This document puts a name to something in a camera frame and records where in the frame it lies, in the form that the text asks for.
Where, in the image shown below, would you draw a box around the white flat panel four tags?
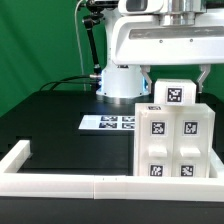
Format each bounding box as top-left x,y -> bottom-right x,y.
79,115 -> 135,131

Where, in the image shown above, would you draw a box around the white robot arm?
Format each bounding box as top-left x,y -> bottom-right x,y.
86,0 -> 224,90

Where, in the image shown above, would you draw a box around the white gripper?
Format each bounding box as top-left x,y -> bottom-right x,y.
111,13 -> 224,93

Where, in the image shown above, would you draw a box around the black articulated camera mount arm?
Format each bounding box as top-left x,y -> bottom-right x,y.
82,15 -> 101,74

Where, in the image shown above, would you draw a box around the white box with tags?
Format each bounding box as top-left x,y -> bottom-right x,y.
154,79 -> 196,105

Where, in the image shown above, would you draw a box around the white small door panel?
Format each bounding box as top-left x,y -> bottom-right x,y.
134,104 -> 175,177

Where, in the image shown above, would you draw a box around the black cable bundle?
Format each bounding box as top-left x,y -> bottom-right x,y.
39,75 -> 102,92

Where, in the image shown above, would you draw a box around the white U-shaped frame fence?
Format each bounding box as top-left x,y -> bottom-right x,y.
0,140 -> 224,202

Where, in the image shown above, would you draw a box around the white cabinet body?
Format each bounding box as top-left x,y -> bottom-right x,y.
133,103 -> 215,177

